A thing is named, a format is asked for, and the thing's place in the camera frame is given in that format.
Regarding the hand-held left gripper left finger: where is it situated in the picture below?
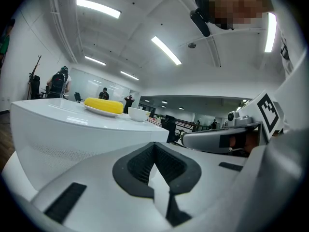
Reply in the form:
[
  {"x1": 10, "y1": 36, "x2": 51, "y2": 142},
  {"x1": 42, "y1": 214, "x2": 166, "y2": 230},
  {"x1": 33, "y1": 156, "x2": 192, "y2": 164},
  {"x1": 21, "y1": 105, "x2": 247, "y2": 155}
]
[{"x1": 30, "y1": 142, "x2": 173, "y2": 230}]

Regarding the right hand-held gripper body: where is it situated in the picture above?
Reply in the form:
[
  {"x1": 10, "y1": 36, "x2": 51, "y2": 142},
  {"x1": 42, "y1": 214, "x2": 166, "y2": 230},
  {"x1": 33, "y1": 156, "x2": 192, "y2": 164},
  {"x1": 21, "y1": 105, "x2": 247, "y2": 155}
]
[{"x1": 239, "y1": 89, "x2": 285, "y2": 144}]

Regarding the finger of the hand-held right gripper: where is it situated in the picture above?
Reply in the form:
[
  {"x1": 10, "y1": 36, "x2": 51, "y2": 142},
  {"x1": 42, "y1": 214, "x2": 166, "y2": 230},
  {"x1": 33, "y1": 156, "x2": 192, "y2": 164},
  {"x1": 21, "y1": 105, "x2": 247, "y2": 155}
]
[{"x1": 183, "y1": 121, "x2": 262, "y2": 154}]

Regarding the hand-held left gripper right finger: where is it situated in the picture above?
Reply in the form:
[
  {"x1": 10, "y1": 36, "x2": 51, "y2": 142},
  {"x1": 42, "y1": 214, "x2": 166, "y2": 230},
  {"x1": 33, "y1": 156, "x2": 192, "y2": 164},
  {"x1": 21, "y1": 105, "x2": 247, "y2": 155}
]
[{"x1": 154, "y1": 142, "x2": 249, "y2": 228}]

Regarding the white microwave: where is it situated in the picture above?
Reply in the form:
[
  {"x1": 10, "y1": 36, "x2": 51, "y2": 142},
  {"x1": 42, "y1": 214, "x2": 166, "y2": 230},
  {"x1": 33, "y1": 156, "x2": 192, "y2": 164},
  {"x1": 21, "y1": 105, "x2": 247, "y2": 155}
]
[{"x1": 9, "y1": 97, "x2": 170, "y2": 195}]

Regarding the person's right hand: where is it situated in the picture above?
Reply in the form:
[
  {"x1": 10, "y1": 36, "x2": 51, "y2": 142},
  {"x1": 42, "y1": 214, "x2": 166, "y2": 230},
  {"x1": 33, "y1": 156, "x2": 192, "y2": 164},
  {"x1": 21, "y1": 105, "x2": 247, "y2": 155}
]
[{"x1": 229, "y1": 129, "x2": 260, "y2": 157}]

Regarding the black metal railing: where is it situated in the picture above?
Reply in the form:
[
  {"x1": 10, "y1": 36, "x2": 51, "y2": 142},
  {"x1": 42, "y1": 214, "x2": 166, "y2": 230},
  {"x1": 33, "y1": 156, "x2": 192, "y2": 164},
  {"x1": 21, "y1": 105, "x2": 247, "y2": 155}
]
[{"x1": 175, "y1": 118, "x2": 211, "y2": 132}]

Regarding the pink checkered table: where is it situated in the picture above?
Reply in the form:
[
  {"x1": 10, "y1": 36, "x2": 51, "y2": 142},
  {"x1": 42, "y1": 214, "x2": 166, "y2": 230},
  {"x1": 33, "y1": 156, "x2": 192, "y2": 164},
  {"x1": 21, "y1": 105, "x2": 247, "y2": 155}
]
[{"x1": 146, "y1": 116, "x2": 162, "y2": 128}]

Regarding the white rice bowl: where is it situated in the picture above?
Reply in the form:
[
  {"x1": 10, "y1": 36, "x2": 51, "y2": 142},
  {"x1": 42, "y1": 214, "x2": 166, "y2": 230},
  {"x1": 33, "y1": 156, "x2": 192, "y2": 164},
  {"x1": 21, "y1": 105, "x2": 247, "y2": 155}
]
[{"x1": 127, "y1": 106, "x2": 150, "y2": 122}]

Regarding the beige round plate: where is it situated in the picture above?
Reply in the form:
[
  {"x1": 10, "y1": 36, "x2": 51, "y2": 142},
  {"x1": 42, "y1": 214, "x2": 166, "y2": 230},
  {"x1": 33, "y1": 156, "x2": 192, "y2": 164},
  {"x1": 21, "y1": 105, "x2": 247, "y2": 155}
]
[{"x1": 80, "y1": 102, "x2": 125, "y2": 118}]

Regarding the ceiling light strip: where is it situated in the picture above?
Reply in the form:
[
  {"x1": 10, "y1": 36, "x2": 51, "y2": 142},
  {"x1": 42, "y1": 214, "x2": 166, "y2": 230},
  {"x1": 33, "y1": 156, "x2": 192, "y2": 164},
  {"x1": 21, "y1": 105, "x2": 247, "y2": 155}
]
[
  {"x1": 84, "y1": 55, "x2": 107, "y2": 66},
  {"x1": 151, "y1": 36, "x2": 182, "y2": 66},
  {"x1": 264, "y1": 12, "x2": 277, "y2": 53},
  {"x1": 76, "y1": 0, "x2": 122, "y2": 19},
  {"x1": 120, "y1": 71, "x2": 140, "y2": 81}
]

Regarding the yellow corn cob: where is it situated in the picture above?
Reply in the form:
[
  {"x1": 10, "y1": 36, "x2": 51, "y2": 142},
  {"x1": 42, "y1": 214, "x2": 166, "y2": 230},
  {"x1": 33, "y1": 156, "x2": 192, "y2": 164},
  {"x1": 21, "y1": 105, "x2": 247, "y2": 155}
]
[{"x1": 84, "y1": 97, "x2": 124, "y2": 115}]

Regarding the person's head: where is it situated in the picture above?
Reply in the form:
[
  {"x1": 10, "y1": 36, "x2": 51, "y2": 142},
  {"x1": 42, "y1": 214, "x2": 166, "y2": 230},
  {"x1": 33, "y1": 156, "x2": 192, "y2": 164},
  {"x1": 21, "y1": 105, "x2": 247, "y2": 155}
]
[{"x1": 194, "y1": 0, "x2": 275, "y2": 31}]

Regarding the wooden coat rack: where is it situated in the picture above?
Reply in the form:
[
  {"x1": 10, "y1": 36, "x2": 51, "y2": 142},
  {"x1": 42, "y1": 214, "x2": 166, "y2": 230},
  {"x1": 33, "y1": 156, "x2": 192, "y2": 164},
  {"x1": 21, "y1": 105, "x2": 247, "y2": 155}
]
[{"x1": 27, "y1": 55, "x2": 42, "y2": 100}]

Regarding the small white gripper camera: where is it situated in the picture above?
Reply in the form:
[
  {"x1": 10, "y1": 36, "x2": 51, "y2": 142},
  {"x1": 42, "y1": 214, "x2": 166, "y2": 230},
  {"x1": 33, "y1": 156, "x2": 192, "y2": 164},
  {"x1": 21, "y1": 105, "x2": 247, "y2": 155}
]
[{"x1": 227, "y1": 110, "x2": 240, "y2": 128}]

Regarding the black head-worn camera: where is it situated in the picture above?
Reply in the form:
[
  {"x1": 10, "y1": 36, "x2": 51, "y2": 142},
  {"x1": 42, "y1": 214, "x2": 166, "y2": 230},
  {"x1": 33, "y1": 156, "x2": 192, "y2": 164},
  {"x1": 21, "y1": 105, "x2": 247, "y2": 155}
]
[{"x1": 189, "y1": 7, "x2": 212, "y2": 38}]

